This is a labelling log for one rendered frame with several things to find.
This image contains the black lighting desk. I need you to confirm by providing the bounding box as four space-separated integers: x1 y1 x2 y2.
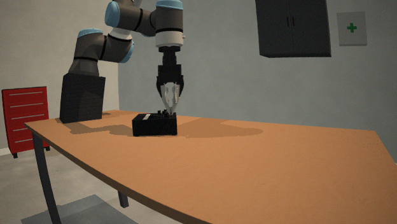
132 109 178 137

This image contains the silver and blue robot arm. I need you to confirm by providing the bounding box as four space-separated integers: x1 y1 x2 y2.
68 0 185 76

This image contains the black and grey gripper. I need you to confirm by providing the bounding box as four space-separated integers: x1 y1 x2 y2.
157 46 184 115

